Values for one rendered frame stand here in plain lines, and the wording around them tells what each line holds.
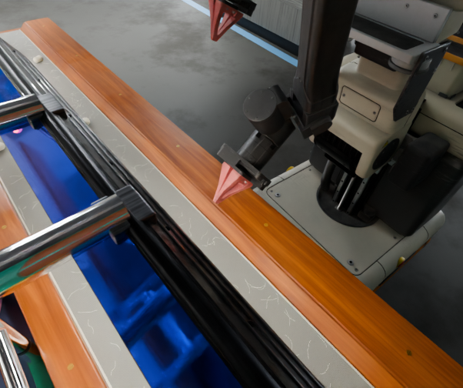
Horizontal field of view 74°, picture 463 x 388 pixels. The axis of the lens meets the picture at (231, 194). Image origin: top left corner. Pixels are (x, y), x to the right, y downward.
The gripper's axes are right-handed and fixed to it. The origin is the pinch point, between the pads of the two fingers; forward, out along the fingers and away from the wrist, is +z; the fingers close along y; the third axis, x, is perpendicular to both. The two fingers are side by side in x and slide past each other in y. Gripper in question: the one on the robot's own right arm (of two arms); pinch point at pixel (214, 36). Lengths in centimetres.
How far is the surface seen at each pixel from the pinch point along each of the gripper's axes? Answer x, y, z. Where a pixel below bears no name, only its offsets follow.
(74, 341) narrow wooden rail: -33, 34, 43
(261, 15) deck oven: 200, -186, -13
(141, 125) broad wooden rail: -4.4, -10.0, 28.2
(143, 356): -40, 51, 12
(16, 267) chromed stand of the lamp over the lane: -45, 45, 9
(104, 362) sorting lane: -30, 38, 44
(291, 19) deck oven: 197, -146, -21
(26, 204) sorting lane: -31, -1, 45
